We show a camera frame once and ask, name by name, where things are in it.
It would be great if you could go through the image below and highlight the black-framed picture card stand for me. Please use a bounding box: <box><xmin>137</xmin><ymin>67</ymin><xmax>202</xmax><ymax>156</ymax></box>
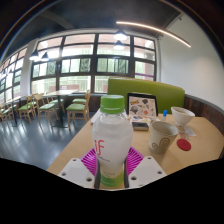
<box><xmin>126</xmin><ymin>92</ymin><xmax>159</xmax><ymax>118</ymax></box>

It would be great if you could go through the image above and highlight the wooden green-seated chairs group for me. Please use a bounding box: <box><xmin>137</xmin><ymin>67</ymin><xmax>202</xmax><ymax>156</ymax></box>
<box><xmin>0</xmin><ymin>89</ymin><xmax>92</xmax><ymax>129</ymax></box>

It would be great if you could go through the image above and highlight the beige swirl-patterned ceramic cup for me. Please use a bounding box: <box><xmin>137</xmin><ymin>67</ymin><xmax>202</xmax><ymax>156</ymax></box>
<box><xmin>148</xmin><ymin>120</ymin><xmax>180</xmax><ymax>155</ymax></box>

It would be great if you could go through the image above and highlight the white ceramic bowl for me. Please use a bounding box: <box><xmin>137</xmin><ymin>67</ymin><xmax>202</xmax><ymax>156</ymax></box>
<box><xmin>170</xmin><ymin>106</ymin><xmax>196</xmax><ymax>128</ymax></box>

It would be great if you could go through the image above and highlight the long curved linear light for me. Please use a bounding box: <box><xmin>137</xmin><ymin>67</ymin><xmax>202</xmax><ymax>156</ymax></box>
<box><xmin>115</xmin><ymin>20</ymin><xmax>192</xmax><ymax>48</ymax></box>

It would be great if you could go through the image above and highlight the small white paper receipt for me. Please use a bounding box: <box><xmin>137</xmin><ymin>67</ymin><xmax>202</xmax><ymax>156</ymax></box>
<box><xmin>179</xmin><ymin>127</ymin><xmax>198</xmax><ymax>140</ymax></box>

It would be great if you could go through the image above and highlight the hanging pendant lamps group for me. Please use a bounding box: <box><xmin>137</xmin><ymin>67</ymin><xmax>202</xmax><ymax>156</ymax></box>
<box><xmin>29</xmin><ymin>29</ymin><xmax>129</xmax><ymax>63</ymax></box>

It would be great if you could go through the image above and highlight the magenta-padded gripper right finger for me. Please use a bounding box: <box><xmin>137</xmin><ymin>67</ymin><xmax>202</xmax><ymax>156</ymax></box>
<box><xmin>123</xmin><ymin>146</ymin><xmax>168</xmax><ymax>190</ymax></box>

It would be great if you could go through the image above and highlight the flat round red coaster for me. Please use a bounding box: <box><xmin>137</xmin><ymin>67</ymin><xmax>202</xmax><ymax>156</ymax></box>
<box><xmin>176</xmin><ymin>138</ymin><xmax>192</xmax><ymax>152</ymax></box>

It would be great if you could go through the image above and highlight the green upholstered bench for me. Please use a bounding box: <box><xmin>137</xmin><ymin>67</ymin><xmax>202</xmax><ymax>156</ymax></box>
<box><xmin>107</xmin><ymin>77</ymin><xmax>186</xmax><ymax>115</ymax></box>

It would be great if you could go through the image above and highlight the clear green-capped drink bottle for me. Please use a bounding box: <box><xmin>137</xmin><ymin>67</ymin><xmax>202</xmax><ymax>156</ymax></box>
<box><xmin>91</xmin><ymin>94</ymin><xmax>134</xmax><ymax>189</ymax></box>

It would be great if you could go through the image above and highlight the colourful printed sheet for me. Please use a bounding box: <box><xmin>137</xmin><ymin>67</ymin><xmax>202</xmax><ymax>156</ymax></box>
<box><xmin>129</xmin><ymin>114</ymin><xmax>153</xmax><ymax>124</ymax></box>

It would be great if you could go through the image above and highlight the small rectangular handheld device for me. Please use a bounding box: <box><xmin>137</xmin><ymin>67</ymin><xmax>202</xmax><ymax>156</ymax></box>
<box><xmin>131</xmin><ymin>121</ymin><xmax>150</xmax><ymax>132</ymax></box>

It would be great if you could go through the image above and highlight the wooden dining table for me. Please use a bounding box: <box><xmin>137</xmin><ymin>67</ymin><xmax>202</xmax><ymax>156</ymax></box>
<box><xmin>43</xmin><ymin>88</ymin><xmax>80</xmax><ymax>129</ymax></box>

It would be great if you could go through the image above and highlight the small blue-capped bottle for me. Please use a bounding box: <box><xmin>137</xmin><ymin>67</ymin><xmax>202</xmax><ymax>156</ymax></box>
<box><xmin>161</xmin><ymin>109</ymin><xmax>169</xmax><ymax>122</ymax></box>

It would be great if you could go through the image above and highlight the large dark-framed grid window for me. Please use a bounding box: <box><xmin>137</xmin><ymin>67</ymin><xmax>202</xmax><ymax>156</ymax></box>
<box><xmin>0</xmin><ymin>32</ymin><xmax>157</xmax><ymax>104</ymax></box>

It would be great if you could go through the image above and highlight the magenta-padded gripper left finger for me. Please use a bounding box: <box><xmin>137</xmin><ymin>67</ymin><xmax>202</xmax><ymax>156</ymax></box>
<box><xmin>58</xmin><ymin>147</ymin><xmax>102</xmax><ymax>190</ymax></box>

